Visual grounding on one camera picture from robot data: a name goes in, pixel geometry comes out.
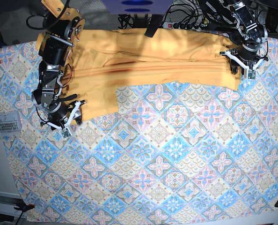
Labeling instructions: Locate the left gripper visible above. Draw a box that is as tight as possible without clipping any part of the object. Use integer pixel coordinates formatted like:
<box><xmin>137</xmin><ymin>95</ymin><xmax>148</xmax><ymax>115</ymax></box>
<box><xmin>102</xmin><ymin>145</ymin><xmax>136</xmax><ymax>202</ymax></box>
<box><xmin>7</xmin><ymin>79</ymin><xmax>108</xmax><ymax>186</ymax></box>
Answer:
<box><xmin>219</xmin><ymin>45</ymin><xmax>268</xmax><ymax>74</ymax></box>

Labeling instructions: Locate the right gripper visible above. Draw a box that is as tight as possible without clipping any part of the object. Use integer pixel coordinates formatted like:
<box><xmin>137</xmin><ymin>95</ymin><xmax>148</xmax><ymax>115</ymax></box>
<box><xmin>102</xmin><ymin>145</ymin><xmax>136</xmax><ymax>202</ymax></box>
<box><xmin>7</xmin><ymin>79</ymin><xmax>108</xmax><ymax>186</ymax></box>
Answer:
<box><xmin>37</xmin><ymin>94</ymin><xmax>86</xmax><ymax>130</ymax></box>

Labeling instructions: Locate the yellow T-shirt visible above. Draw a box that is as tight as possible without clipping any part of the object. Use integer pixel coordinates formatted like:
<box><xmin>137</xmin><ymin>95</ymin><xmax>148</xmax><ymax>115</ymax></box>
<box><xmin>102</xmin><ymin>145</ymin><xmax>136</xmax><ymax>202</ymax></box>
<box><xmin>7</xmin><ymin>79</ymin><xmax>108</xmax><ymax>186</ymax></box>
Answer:
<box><xmin>35</xmin><ymin>28</ymin><xmax>243</xmax><ymax>121</ymax></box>

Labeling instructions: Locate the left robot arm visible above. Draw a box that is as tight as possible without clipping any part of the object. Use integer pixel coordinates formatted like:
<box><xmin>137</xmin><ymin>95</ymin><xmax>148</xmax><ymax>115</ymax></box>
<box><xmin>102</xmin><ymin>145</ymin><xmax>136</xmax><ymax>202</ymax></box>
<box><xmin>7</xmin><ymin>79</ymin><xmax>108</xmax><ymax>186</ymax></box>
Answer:
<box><xmin>198</xmin><ymin>0</ymin><xmax>268</xmax><ymax>79</ymax></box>

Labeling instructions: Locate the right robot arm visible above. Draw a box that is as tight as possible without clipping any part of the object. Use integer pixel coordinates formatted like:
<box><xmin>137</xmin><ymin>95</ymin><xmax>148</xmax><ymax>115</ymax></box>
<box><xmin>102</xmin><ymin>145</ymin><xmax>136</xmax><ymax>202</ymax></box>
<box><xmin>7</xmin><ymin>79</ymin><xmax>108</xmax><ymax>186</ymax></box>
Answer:
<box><xmin>31</xmin><ymin>0</ymin><xmax>85</xmax><ymax>131</ymax></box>

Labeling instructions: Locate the clear plastic screw box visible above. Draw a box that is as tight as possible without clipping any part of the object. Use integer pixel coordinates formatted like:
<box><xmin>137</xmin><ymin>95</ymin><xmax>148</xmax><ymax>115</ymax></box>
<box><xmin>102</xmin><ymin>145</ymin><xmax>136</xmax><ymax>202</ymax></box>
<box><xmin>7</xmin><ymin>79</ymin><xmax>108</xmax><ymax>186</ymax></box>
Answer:
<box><xmin>0</xmin><ymin>111</ymin><xmax>22</xmax><ymax>137</ymax></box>

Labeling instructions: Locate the white power strip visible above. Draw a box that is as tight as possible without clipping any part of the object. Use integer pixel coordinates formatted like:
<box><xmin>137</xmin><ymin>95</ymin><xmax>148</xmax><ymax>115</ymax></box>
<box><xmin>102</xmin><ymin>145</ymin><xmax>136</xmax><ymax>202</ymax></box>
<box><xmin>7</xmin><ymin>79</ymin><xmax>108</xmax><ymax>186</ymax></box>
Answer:
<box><xmin>162</xmin><ymin>22</ymin><xmax>195</xmax><ymax>30</ymax></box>

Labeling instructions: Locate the patterned blue tablecloth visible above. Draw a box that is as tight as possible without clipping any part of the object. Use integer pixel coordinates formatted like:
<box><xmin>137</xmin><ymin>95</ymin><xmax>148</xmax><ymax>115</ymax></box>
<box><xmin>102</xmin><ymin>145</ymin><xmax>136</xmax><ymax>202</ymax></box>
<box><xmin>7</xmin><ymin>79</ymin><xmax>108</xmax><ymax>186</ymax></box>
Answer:
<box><xmin>0</xmin><ymin>39</ymin><xmax>278</xmax><ymax>225</ymax></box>

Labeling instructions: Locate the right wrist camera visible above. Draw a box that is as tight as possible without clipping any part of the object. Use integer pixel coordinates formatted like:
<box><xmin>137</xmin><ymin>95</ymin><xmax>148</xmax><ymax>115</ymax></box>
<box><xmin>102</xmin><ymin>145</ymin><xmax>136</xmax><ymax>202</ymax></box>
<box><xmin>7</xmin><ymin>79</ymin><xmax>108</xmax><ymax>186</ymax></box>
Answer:
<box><xmin>60</xmin><ymin>127</ymin><xmax>72</xmax><ymax>139</ymax></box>

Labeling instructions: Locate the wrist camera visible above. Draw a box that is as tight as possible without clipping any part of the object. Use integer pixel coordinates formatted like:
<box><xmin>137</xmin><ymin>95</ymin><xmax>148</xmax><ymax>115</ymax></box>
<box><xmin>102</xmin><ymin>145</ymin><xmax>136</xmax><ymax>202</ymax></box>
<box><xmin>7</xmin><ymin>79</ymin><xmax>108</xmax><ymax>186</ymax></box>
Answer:
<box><xmin>60</xmin><ymin>127</ymin><xmax>72</xmax><ymax>139</ymax></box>
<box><xmin>244</xmin><ymin>69</ymin><xmax>256</xmax><ymax>79</ymax></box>

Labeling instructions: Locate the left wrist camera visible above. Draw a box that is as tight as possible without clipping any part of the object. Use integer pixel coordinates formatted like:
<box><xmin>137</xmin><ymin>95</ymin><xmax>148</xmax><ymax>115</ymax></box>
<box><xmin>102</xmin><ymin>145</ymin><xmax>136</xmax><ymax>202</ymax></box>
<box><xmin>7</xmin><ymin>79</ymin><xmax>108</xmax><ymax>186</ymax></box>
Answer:
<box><xmin>244</xmin><ymin>69</ymin><xmax>256</xmax><ymax>79</ymax></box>

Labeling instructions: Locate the black bracket under mount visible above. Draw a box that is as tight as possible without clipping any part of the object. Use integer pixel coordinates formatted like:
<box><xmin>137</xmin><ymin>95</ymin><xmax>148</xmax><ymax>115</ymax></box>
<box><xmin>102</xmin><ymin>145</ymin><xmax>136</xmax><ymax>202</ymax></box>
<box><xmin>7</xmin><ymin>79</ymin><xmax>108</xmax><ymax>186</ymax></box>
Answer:
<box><xmin>145</xmin><ymin>15</ymin><xmax>163</xmax><ymax>38</ymax></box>

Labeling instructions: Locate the orange handled clamp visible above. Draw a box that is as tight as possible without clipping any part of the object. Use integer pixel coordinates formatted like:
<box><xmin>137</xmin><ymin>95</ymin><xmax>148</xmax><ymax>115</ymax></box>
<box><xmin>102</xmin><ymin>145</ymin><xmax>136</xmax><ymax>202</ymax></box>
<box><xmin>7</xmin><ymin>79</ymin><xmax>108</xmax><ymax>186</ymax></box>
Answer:
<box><xmin>14</xmin><ymin>203</ymin><xmax>35</xmax><ymax>212</ymax></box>

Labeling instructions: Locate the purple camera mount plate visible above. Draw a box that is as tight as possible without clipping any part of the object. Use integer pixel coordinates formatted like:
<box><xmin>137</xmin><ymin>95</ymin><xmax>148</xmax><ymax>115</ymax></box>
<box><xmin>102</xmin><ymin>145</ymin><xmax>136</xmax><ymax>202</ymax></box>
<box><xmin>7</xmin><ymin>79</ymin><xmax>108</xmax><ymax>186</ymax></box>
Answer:
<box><xmin>102</xmin><ymin>0</ymin><xmax>172</xmax><ymax>15</ymax></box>

